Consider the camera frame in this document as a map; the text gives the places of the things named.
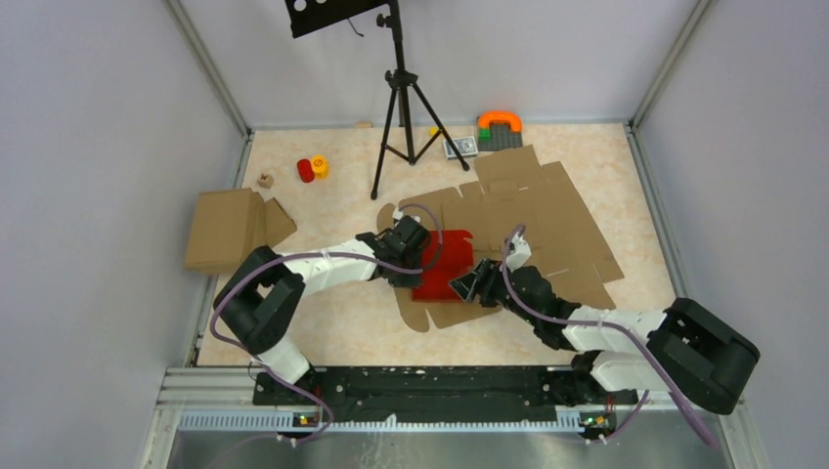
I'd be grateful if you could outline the black perforated plate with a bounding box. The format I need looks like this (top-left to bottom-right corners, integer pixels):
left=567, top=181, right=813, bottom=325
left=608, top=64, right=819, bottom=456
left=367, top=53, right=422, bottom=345
left=284, top=0, right=388, bottom=38

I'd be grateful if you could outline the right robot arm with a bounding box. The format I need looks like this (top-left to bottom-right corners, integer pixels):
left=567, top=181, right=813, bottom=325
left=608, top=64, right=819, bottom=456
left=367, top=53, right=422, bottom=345
left=449, top=259, right=761, bottom=415

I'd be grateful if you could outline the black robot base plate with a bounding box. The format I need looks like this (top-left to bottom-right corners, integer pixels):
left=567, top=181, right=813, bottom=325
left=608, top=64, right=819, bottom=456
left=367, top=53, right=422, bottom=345
left=252, top=365, right=639, bottom=423

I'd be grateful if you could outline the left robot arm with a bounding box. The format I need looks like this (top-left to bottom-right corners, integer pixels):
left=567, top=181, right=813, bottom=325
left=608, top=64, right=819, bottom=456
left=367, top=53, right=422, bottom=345
left=210, top=215, right=441, bottom=404

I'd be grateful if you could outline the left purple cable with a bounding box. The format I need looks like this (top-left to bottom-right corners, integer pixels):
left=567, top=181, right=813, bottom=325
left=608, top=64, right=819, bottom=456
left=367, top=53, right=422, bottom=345
left=208, top=202, right=444, bottom=448

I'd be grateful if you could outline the purple cable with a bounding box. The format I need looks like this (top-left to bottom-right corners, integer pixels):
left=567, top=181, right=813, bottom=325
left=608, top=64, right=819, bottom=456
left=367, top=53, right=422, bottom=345
left=500, top=224, right=721, bottom=450
left=208, top=202, right=444, bottom=448

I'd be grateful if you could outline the orange arch toy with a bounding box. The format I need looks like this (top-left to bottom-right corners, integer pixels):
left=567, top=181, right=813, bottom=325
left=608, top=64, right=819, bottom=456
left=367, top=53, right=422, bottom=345
left=477, top=110, right=523, bottom=133

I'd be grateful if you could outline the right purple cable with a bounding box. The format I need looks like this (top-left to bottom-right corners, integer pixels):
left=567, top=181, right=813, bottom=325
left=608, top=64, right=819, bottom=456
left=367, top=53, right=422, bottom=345
left=500, top=224, right=721, bottom=450

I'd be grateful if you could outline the playing card deck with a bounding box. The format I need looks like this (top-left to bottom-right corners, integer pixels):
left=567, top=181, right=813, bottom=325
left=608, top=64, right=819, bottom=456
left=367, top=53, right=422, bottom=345
left=444, top=137, right=479, bottom=160

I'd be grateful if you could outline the yellow toy block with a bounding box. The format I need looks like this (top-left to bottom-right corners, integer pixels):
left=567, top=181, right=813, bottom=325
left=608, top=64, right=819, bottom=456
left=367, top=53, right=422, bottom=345
left=311, top=154, right=329, bottom=179

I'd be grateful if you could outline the red paper box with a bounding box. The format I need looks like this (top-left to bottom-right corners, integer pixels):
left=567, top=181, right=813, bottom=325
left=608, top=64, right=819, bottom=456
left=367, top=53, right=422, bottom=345
left=411, top=230, right=473, bottom=302

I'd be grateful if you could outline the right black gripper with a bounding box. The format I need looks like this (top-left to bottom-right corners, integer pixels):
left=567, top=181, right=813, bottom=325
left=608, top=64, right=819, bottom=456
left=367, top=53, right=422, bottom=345
left=449, top=257, right=539, bottom=326

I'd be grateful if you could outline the red cylinder toy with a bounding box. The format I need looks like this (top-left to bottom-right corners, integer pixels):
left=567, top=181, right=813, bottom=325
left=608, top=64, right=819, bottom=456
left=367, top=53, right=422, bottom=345
left=296, top=158, right=316, bottom=184

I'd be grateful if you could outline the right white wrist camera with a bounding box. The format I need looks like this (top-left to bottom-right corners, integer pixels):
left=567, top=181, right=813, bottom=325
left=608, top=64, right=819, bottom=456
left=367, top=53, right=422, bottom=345
left=502, top=234, right=532, bottom=272

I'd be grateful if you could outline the black camera tripod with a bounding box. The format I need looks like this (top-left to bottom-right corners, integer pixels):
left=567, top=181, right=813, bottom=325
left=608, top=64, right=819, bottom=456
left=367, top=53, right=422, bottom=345
left=370, top=1, right=470, bottom=200

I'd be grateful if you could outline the small wooden cube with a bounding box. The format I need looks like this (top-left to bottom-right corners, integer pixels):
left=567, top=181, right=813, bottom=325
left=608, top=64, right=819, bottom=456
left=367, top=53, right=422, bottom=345
left=256, top=173, right=275, bottom=189

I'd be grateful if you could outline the folded brown cardboard box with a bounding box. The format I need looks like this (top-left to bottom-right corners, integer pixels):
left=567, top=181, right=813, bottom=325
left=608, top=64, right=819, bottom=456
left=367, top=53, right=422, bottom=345
left=184, top=188, right=297, bottom=275

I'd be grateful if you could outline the large flat cardboard sheet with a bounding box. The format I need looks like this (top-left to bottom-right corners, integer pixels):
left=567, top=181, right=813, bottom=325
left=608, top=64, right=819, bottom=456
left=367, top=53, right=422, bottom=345
left=375, top=145, right=626, bottom=334

